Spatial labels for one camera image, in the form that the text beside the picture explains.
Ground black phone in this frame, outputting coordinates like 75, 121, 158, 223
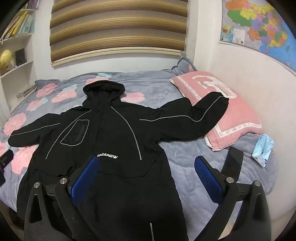
221, 147, 244, 180

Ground grey pillow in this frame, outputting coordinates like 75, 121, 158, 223
171, 56, 198, 72

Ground colourful wall map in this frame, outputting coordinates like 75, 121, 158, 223
220, 0, 296, 76

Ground black hooded jacket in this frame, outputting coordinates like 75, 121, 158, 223
8, 81, 230, 241

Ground row of colourful books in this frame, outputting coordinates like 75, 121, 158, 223
0, 0, 41, 41

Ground blue white tissue packet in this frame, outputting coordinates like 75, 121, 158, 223
252, 134, 275, 168

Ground grey floral blanket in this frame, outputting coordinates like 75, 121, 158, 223
0, 71, 279, 232

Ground pink pillow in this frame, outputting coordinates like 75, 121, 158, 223
169, 71, 263, 151

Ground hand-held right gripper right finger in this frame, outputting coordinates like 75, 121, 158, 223
194, 156, 271, 241

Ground black picture frame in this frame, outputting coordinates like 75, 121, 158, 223
14, 48, 26, 66

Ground white bookshelf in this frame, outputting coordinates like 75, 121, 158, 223
0, 0, 40, 126

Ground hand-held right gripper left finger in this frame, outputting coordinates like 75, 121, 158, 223
24, 156, 100, 241

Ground brown striped window blind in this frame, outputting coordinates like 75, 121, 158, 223
50, 0, 188, 67

